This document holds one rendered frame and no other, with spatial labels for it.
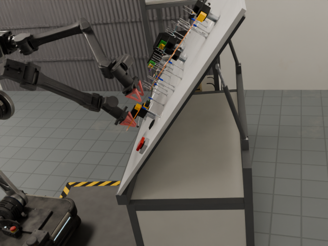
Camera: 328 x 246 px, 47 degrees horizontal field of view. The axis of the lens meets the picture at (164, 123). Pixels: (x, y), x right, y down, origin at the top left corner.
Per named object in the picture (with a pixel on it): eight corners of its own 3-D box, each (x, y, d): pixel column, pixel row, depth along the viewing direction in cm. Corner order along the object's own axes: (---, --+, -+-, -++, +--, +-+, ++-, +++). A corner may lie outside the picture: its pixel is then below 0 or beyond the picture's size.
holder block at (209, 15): (223, 6, 168) (206, -5, 166) (218, 20, 160) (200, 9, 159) (218, 13, 171) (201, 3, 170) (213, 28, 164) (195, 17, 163)
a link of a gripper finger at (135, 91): (148, 92, 188) (135, 79, 185) (145, 101, 183) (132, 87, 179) (137, 98, 192) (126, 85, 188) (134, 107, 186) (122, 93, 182)
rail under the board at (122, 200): (117, 205, 185) (115, 194, 181) (154, 94, 284) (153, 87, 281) (129, 205, 184) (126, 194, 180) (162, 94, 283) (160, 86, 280)
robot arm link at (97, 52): (85, 40, 215) (78, 24, 207) (95, 36, 216) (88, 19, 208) (105, 83, 186) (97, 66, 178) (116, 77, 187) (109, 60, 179)
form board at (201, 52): (156, 87, 281) (154, 86, 281) (236, -42, 229) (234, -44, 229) (120, 195, 181) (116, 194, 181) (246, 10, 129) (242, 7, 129)
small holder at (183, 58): (190, 49, 197) (178, 42, 196) (186, 60, 191) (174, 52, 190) (186, 55, 201) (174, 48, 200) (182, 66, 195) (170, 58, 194)
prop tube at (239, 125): (242, 146, 175) (221, 89, 161) (242, 142, 177) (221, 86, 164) (249, 144, 174) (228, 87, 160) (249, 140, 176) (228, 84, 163)
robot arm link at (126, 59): (104, 77, 188) (98, 64, 181) (116, 62, 194) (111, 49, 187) (124, 82, 182) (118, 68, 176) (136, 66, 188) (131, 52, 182)
